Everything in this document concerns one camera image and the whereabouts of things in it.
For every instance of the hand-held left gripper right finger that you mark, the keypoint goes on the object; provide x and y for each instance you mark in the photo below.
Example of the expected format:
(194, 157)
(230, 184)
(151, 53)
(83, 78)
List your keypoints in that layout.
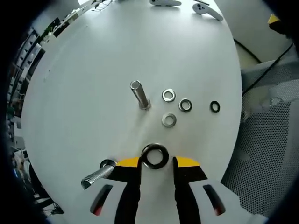
(187, 182)

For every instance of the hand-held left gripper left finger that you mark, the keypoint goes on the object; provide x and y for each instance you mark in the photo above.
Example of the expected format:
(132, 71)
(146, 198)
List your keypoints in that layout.
(128, 182)

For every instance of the large threaded stud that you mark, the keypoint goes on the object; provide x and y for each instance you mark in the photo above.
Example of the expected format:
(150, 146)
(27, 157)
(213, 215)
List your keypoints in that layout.
(98, 175)

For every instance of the large metal washer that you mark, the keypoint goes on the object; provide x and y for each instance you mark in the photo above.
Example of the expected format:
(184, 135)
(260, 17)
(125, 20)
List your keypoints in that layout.
(166, 155)

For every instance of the small metal washer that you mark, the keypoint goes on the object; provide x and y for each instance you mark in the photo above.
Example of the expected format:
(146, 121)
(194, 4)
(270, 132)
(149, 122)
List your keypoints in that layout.
(163, 95)
(211, 107)
(163, 120)
(180, 105)

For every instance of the small threaded stud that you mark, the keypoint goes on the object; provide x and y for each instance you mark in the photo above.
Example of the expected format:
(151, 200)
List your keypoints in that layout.
(137, 93)

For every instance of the white handheld controller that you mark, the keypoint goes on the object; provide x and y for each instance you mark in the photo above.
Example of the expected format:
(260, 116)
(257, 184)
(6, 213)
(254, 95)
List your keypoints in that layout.
(205, 10)
(165, 2)

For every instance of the grey mesh chair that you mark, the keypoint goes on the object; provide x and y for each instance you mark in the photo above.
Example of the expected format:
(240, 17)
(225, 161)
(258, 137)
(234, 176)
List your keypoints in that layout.
(268, 140)

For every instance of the shelves with white bins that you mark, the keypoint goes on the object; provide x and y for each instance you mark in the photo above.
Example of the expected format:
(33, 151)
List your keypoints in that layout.
(25, 70)

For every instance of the small green plant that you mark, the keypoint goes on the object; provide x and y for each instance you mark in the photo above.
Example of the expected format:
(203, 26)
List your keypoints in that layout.
(47, 30)

